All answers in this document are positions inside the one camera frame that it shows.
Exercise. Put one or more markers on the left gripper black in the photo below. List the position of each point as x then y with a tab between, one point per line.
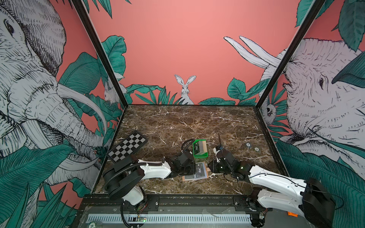
192	165

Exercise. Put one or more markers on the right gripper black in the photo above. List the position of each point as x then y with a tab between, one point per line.
213	168

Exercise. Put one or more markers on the tan leather card holder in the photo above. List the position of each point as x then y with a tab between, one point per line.
191	177

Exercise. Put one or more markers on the green plastic tray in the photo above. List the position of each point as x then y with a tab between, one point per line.
195	147

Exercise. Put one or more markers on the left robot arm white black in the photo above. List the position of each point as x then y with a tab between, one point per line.
121	181

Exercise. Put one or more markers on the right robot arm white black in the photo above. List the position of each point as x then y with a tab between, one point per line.
307	198

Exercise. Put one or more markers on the stack of credit cards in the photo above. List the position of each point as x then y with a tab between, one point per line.
202	147

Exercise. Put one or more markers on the checkerboard calibration plate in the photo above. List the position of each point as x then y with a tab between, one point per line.
130	145

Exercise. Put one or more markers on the small green circuit board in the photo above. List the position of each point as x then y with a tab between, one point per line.
141	219

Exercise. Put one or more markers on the orange connector block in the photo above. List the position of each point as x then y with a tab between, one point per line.
292	214

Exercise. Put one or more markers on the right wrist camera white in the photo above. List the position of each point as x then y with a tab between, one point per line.
218	152

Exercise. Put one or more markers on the black mounting rail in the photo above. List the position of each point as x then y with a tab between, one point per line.
154	202

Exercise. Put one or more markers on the white slotted cable duct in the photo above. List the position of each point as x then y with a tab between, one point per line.
171	218

